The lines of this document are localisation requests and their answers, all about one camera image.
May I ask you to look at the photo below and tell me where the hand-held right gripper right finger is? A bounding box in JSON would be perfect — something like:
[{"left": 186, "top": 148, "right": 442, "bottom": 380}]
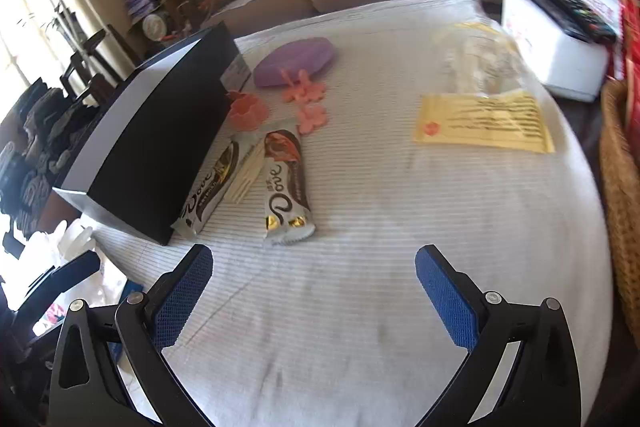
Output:
[{"left": 414, "top": 244, "right": 583, "bottom": 427}]

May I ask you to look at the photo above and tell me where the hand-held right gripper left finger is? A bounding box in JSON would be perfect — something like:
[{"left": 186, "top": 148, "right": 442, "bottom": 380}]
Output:
[{"left": 47, "top": 243, "right": 215, "bottom": 427}]

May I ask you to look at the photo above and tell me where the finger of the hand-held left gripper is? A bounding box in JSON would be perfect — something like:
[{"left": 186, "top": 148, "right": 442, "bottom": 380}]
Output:
[{"left": 10, "top": 251, "right": 101, "bottom": 323}]

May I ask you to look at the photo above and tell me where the black storage box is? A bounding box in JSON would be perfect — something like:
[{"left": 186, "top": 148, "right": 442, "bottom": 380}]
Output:
[{"left": 52, "top": 22, "right": 251, "bottom": 247}]

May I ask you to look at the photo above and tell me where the clear plastic glove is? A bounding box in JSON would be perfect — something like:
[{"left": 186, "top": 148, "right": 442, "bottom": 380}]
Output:
[{"left": 56, "top": 221, "right": 97, "bottom": 254}]

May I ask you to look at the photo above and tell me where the white printed plastic bag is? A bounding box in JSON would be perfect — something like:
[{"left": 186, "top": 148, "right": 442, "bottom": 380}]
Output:
[{"left": 92, "top": 252, "right": 147, "bottom": 313}]

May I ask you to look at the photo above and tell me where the striped white tablecloth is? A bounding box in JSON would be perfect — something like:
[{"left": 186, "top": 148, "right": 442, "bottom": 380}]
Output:
[{"left": 92, "top": 0, "right": 614, "bottom": 427}]

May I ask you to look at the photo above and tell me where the dark gold chocolate bar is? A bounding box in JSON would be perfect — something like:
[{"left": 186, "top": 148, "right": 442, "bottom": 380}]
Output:
[{"left": 171, "top": 132, "right": 266, "bottom": 236}]

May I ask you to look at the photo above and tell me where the pile of clothes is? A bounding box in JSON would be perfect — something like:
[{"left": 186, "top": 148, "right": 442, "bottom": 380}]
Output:
[{"left": 0, "top": 77, "right": 101, "bottom": 229}]

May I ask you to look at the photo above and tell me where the cream plastic fork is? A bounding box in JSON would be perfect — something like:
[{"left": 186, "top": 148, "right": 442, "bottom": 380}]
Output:
[{"left": 227, "top": 147, "right": 264, "bottom": 204}]

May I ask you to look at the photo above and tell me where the brown swirl chocolate bar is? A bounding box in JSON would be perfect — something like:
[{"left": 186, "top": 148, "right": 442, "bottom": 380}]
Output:
[{"left": 262, "top": 129, "right": 317, "bottom": 248}]

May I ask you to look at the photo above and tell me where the yellow label bag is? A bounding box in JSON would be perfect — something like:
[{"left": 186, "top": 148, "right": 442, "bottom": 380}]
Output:
[{"left": 414, "top": 91, "right": 556, "bottom": 154}]

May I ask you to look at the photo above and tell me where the coral flower ornament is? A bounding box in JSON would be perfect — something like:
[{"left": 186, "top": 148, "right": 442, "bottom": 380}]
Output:
[{"left": 227, "top": 91, "right": 267, "bottom": 131}]

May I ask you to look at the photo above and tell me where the wicker basket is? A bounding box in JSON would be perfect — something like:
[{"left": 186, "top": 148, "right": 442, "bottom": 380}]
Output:
[{"left": 599, "top": 79, "right": 640, "bottom": 334}]

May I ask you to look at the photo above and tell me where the wooden armchair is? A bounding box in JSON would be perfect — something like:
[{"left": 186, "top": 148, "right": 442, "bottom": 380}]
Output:
[{"left": 59, "top": 27, "right": 127, "bottom": 108}]

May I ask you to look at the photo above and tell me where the pink flower ornament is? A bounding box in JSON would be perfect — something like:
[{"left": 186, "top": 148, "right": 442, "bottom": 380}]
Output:
[
  {"left": 297, "top": 104, "right": 329, "bottom": 136},
  {"left": 281, "top": 69, "right": 327, "bottom": 106}
]

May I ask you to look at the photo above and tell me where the clear bag of white pieces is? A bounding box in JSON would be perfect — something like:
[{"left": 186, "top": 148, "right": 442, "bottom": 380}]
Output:
[{"left": 435, "top": 22, "right": 532, "bottom": 96}]

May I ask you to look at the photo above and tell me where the purple oval case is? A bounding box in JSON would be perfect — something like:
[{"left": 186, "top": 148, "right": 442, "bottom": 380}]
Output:
[{"left": 253, "top": 37, "right": 336, "bottom": 88}]

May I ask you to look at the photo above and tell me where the round biscuit tin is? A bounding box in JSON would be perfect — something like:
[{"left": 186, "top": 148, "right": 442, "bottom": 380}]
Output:
[{"left": 142, "top": 14, "right": 168, "bottom": 40}]

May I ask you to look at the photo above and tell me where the white printer box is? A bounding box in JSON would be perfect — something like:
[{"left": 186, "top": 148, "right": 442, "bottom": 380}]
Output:
[{"left": 501, "top": 0, "right": 611, "bottom": 102}]

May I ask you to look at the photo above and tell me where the black remote control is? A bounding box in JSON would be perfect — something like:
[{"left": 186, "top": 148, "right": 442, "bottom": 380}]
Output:
[{"left": 510, "top": 0, "right": 618, "bottom": 44}]

